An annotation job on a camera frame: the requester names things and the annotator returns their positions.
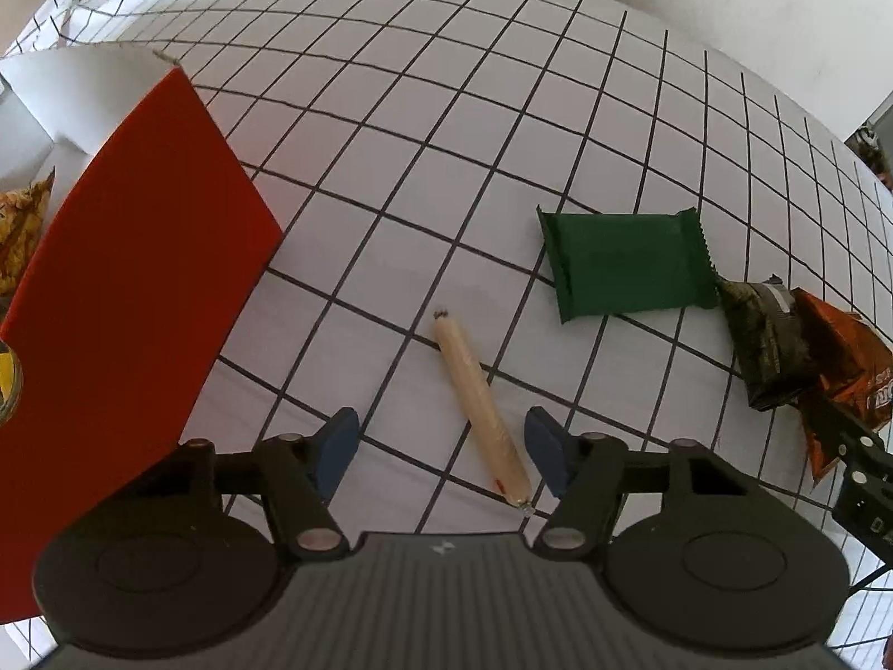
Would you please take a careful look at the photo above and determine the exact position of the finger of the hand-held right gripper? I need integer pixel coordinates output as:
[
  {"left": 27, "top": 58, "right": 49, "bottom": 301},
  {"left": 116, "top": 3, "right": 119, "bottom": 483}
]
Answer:
[{"left": 808, "top": 396, "right": 893, "bottom": 561}]

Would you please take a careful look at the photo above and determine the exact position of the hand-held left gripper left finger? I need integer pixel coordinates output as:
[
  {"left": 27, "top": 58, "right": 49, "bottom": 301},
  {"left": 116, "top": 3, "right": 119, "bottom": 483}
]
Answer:
[{"left": 132, "top": 406, "right": 361, "bottom": 561}]

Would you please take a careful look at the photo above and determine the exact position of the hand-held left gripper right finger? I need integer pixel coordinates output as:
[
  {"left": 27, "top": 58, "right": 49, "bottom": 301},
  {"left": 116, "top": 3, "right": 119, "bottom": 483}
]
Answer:
[{"left": 523, "top": 405, "right": 752, "bottom": 561}]

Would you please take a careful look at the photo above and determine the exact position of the beige sausage stick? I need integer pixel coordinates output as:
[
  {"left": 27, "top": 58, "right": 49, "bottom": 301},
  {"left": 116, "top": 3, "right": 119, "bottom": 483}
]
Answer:
[{"left": 431, "top": 310, "right": 536, "bottom": 515}]

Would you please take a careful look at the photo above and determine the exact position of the red-brown cookie packet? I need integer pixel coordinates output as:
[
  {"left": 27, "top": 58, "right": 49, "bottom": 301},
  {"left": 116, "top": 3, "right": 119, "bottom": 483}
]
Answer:
[{"left": 791, "top": 286, "right": 893, "bottom": 483}]

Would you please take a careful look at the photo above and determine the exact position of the red cardboard box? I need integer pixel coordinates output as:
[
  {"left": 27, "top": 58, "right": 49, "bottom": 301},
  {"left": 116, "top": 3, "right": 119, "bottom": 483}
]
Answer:
[{"left": 0, "top": 45, "right": 286, "bottom": 624}]

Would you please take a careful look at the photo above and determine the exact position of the dark seaweed snack packet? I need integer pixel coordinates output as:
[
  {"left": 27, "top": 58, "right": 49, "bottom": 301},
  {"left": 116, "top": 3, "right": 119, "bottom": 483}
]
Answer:
[{"left": 717, "top": 277, "right": 822, "bottom": 412}]

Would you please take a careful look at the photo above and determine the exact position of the dark green snack packet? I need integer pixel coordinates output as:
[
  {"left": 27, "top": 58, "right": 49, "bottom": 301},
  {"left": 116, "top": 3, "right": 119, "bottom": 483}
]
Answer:
[{"left": 536, "top": 207, "right": 720, "bottom": 325}]

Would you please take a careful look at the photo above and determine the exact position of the white grid tablecloth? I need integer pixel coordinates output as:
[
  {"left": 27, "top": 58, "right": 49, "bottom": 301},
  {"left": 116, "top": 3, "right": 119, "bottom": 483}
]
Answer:
[{"left": 0, "top": 0, "right": 893, "bottom": 670}]

